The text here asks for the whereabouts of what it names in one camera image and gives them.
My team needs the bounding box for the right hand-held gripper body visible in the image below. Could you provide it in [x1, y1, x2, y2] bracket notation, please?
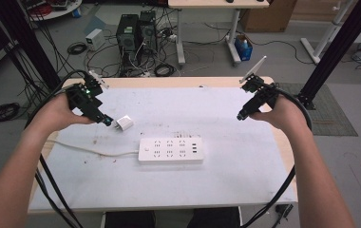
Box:
[238, 55, 280, 118]

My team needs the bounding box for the grey floor mat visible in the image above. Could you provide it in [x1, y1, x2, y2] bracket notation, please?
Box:
[275, 82, 359, 138]

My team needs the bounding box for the white metal stand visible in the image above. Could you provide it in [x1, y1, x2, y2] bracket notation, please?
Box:
[299, 0, 357, 66]

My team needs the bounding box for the person's right hand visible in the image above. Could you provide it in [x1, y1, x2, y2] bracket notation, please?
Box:
[250, 94, 312, 135]

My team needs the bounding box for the brown cardboard box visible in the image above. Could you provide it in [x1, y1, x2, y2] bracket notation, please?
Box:
[239, 0, 298, 33]

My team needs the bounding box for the small white box device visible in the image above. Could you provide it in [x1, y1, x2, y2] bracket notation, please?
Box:
[85, 28, 106, 52]

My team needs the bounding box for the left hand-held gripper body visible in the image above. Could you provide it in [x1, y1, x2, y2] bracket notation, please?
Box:
[65, 69, 110, 125]

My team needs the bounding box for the white table cover sheet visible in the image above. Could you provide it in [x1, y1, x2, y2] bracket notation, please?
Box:
[27, 86, 298, 213]

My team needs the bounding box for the coiled black cable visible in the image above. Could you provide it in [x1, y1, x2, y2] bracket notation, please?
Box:
[0, 102, 22, 124]
[153, 63, 177, 78]
[66, 41, 88, 56]

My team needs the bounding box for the black computer tower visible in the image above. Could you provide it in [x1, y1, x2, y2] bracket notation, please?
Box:
[138, 9, 159, 55]
[115, 13, 141, 70]

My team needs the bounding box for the blue storage box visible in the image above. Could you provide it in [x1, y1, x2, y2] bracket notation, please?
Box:
[234, 33, 254, 63]

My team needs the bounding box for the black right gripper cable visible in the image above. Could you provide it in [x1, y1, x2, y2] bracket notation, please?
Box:
[239, 85, 314, 228]

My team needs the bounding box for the round white table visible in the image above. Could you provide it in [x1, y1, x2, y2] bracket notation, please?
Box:
[19, 0, 84, 23]

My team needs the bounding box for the person's left hand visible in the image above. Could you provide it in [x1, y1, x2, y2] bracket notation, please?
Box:
[28, 93, 96, 136]

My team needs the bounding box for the black plug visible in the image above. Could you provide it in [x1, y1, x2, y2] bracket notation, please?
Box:
[271, 203, 295, 228]

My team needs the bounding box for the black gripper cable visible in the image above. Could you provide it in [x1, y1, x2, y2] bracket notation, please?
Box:
[24, 68, 89, 228]
[239, 85, 314, 228]

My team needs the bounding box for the white charger adapter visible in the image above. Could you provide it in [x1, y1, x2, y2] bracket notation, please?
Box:
[114, 115, 135, 132]

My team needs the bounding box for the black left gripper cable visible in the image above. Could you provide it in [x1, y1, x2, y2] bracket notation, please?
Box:
[24, 68, 89, 228]

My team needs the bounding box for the black metal stand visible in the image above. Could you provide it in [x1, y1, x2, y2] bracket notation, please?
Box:
[0, 0, 63, 93]
[296, 0, 361, 111]

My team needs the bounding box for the wooden desk with white legs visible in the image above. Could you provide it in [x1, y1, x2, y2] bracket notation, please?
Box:
[167, 0, 271, 67]

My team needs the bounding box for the white power strip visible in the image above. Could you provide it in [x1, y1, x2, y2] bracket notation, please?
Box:
[138, 136, 205, 165]

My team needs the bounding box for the white power strip cable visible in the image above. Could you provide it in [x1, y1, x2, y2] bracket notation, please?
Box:
[46, 138, 141, 159]

